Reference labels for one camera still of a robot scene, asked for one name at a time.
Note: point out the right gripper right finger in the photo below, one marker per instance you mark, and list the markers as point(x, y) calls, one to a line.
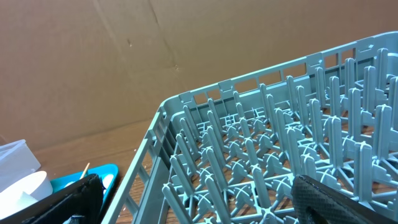
point(315, 202)

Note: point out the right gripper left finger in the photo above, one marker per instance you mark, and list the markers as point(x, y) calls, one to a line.
point(40, 213)

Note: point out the grey dishwasher rack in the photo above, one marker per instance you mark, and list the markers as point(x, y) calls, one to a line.
point(229, 152)

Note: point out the wooden skewer stick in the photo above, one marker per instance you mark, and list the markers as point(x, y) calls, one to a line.
point(84, 171)

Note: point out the white plastic fork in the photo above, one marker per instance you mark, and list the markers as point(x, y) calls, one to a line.
point(107, 181)

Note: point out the teal serving tray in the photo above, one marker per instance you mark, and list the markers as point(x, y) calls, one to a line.
point(105, 174)

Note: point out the white paper cup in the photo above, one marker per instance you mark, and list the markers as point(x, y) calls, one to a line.
point(24, 193)

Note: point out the clear plastic bin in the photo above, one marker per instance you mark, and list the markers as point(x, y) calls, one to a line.
point(17, 161)

